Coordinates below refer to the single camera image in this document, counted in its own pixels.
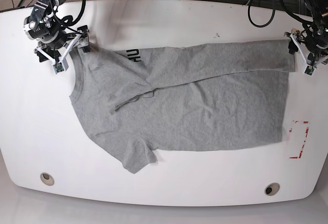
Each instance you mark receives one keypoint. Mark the red tape rectangle marking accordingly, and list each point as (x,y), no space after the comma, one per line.
(297,138)

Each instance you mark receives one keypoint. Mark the table grommet hole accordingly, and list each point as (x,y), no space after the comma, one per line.
(47,179)
(272,189)

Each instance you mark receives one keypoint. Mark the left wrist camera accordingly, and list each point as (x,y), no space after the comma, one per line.
(310,70)

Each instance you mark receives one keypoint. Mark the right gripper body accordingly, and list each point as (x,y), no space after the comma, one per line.
(61,46)

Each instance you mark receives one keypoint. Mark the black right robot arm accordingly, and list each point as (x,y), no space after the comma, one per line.
(55,36)

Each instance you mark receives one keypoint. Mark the grey t-shirt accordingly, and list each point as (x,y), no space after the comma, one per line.
(202,98)

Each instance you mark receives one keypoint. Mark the right table grommet hole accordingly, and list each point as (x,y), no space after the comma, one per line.
(272,189)

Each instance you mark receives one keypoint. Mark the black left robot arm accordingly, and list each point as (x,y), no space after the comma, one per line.
(311,42)

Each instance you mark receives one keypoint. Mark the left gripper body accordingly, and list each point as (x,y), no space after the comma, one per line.
(295,45)

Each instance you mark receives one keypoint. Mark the left table grommet hole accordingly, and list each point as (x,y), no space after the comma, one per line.
(47,179)

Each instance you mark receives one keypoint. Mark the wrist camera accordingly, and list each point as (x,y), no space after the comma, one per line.
(310,70)
(59,67)

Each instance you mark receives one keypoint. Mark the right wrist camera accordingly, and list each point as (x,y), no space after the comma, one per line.
(59,67)

